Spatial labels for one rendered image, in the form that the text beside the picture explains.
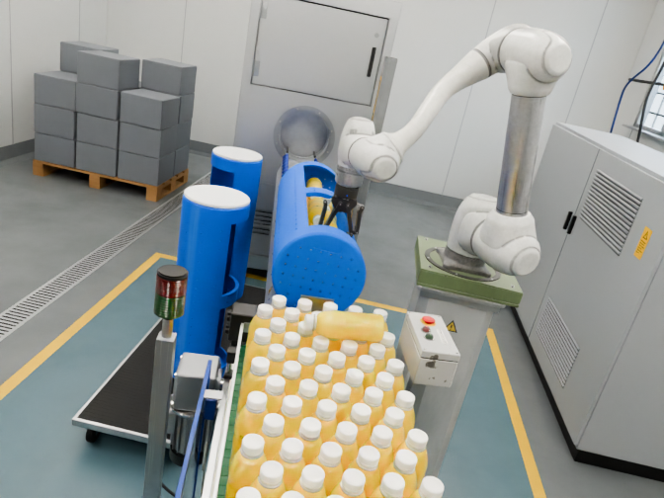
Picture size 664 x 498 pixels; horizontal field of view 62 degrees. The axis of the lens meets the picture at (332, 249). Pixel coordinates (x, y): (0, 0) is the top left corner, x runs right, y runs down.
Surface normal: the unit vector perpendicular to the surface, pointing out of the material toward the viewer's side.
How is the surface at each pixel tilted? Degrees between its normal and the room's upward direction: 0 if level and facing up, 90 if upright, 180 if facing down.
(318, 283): 90
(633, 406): 90
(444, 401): 90
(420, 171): 90
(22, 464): 0
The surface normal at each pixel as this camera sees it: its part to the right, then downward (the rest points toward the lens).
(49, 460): 0.19, -0.91
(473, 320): -0.11, 0.35
